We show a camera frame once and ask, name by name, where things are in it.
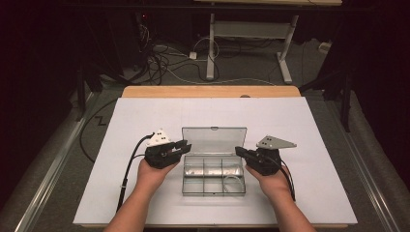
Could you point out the aluminium rail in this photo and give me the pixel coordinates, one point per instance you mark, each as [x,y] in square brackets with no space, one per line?
[54,167]
[364,167]

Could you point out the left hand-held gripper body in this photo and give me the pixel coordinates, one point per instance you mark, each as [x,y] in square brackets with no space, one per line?
[159,156]

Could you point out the black metal stand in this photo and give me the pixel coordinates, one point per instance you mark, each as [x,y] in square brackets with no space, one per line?
[345,100]

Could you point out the person's left hand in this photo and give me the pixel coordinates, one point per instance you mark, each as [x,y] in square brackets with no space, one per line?
[151,179]

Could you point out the white metal desk frame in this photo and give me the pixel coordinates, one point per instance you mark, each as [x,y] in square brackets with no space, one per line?
[251,29]

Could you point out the person's right hand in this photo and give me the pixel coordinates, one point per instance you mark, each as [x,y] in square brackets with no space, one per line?
[272,185]

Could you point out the clear grey compartment box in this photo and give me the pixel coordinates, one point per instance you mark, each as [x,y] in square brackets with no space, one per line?
[214,167]

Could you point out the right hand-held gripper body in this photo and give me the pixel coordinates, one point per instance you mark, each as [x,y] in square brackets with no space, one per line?
[266,161]

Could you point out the white power adapter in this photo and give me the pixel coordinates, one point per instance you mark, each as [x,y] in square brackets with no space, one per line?
[192,55]

